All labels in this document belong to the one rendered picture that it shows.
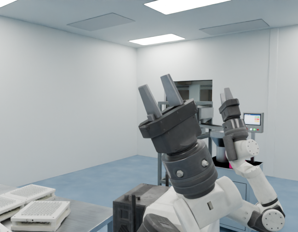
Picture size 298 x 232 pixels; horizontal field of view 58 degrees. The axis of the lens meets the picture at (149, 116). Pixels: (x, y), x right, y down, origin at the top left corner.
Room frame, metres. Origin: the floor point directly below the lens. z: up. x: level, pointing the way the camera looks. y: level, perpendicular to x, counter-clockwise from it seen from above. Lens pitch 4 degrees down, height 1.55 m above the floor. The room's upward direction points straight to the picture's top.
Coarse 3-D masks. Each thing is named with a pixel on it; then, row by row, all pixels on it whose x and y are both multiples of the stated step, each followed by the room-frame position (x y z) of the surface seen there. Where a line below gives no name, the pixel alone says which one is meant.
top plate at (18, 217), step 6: (30, 204) 1.58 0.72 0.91; (66, 204) 1.58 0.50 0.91; (60, 210) 1.49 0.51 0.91; (12, 216) 1.41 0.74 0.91; (18, 216) 1.41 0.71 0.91; (24, 216) 1.41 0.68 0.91; (30, 216) 1.41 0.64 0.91; (36, 216) 1.41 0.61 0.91; (42, 216) 1.41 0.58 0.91; (48, 216) 1.41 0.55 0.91; (54, 216) 1.41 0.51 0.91
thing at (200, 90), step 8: (200, 80) 6.28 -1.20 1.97; (208, 80) 6.16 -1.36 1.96; (184, 88) 6.53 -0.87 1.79; (192, 88) 6.40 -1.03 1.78; (200, 88) 6.28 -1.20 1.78; (208, 88) 6.16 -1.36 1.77; (184, 96) 6.53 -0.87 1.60; (192, 96) 6.40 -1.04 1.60; (200, 96) 6.28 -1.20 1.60; (208, 96) 6.16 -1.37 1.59; (168, 104) 6.80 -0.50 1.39; (208, 104) 6.15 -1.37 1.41; (208, 120) 6.15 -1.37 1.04
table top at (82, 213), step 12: (0, 192) 1.98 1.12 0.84; (72, 204) 1.75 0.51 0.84; (84, 204) 1.75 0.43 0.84; (72, 216) 1.57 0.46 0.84; (84, 216) 1.57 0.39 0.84; (96, 216) 1.57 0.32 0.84; (108, 216) 1.57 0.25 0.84; (60, 228) 1.42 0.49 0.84; (72, 228) 1.42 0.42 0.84; (84, 228) 1.42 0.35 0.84; (96, 228) 1.45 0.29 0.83
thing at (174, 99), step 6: (162, 78) 0.49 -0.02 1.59; (168, 78) 0.48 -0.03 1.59; (162, 84) 0.50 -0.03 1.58; (168, 84) 0.49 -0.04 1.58; (174, 84) 0.48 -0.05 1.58; (168, 90) 0.49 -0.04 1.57; (174, 90) 0.48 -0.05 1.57; (168, 96) 0.50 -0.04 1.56; (174, 96) 0.49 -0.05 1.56; (180, 96) 0.48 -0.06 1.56; (168, 102) 0.51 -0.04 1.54; (174, 102) 0.49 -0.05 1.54; (180, 102) 0.48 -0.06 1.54
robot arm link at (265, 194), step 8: (256, 176) 0.98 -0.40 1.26; (264, 176) 0.99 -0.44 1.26; (256, 184) 0.98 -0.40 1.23; (264, 184) 0.98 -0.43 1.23; (256, 192) 0.99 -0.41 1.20; (264, 192) 0.97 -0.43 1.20; (272, 192) 0.97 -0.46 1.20; (264, 200) 0.97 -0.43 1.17; (272, 200) 0.96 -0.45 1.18; (264, 208) 0.97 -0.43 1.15; (272, 208) 0.95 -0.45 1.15; (280, 208) 0.94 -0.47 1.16
